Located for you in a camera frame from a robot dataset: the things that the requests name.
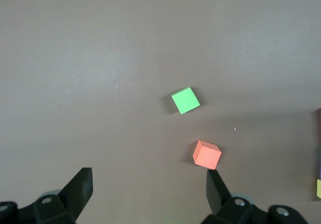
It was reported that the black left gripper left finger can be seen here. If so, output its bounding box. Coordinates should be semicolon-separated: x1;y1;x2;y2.
0;167;93;224

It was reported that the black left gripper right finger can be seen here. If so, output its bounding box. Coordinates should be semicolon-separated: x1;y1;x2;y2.
202;169;307;224

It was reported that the brown table mat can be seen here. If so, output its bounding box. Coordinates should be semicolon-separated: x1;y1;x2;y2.
0;0;321;224

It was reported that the orange foam cube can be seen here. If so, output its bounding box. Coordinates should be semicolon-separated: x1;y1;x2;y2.
192;140;222;171

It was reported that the green foam cube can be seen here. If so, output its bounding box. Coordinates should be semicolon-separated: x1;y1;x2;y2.
171;86;201;115

